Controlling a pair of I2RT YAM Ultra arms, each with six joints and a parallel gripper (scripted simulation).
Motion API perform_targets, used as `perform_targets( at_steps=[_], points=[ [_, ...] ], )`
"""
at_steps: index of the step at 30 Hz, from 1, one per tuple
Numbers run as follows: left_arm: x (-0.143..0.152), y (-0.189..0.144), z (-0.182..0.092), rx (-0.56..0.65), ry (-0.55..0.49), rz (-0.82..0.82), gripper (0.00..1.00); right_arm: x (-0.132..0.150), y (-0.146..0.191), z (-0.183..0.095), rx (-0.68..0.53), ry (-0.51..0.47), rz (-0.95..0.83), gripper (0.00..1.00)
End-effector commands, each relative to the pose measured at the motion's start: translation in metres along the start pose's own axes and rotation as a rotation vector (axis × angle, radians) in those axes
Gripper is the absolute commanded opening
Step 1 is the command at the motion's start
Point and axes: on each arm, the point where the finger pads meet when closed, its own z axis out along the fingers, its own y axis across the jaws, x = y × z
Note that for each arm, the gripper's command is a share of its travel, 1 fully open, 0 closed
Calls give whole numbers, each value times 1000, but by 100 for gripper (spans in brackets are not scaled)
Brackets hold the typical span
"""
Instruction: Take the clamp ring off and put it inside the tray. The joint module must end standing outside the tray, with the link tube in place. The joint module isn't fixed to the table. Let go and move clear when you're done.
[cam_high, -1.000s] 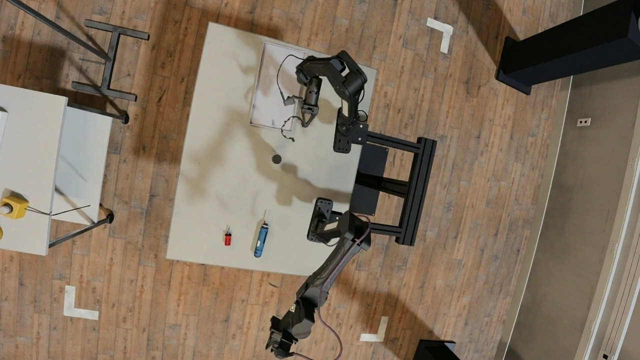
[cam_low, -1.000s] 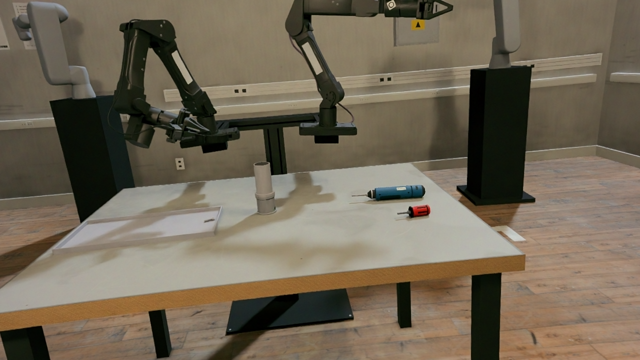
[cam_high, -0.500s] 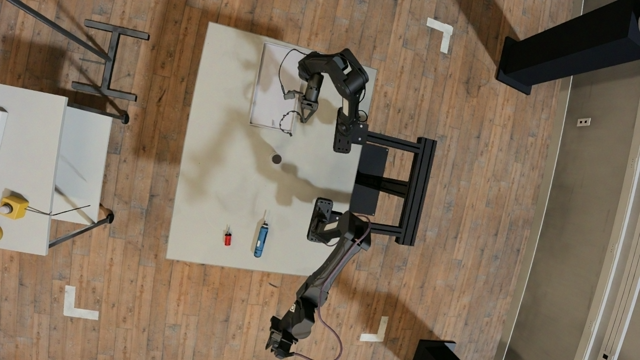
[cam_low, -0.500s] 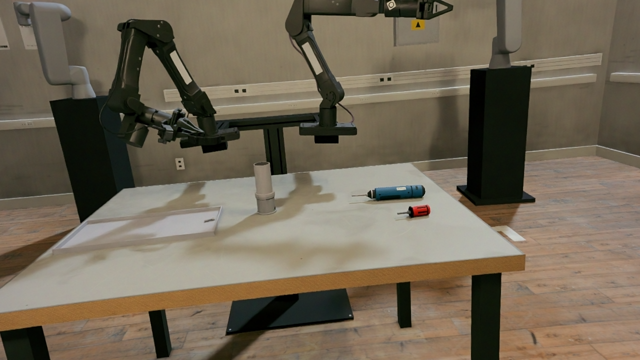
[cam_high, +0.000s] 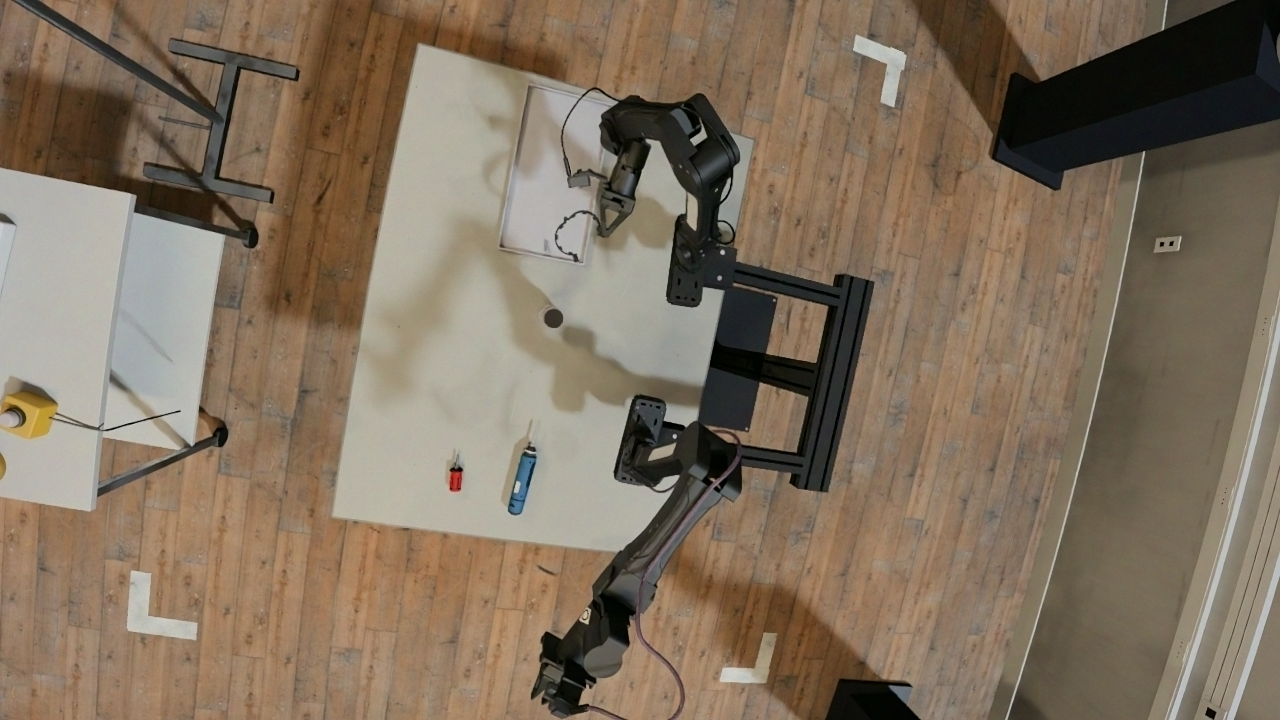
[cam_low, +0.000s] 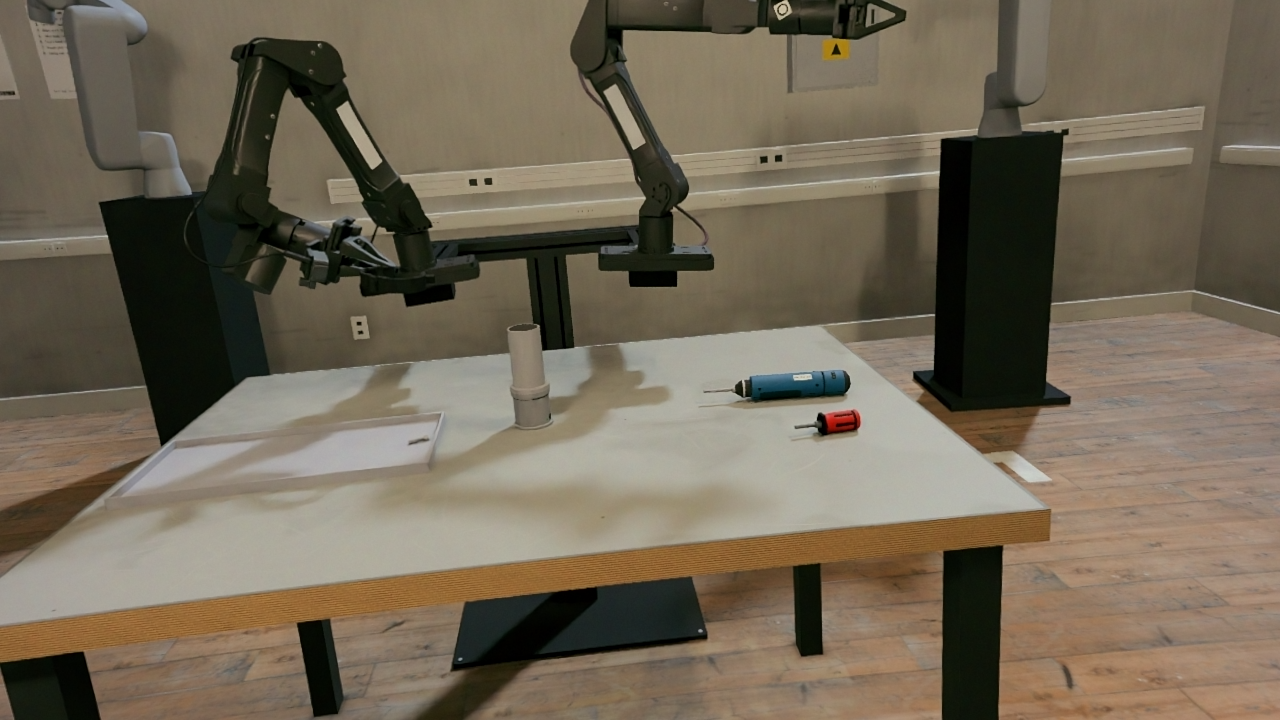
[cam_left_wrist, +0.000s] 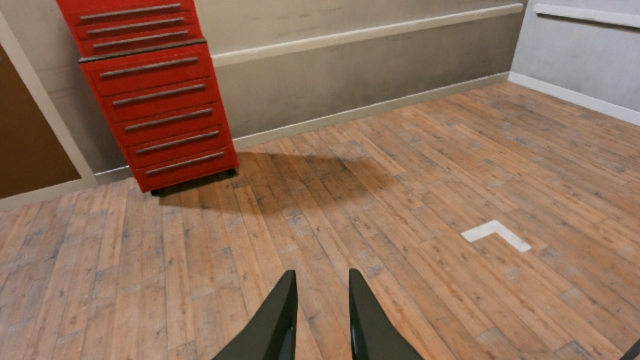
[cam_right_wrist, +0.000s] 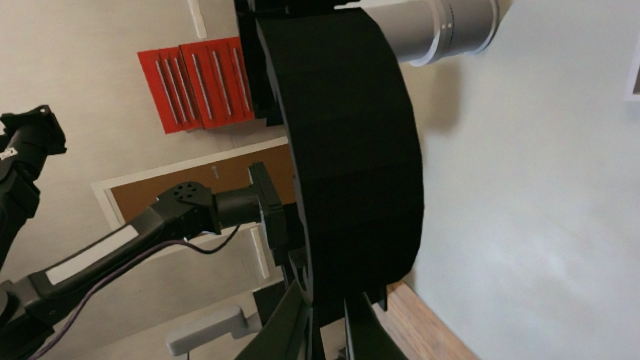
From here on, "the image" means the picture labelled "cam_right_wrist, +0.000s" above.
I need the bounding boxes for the white hollow tube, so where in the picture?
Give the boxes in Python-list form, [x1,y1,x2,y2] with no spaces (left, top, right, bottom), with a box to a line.
[363,0,446,66]

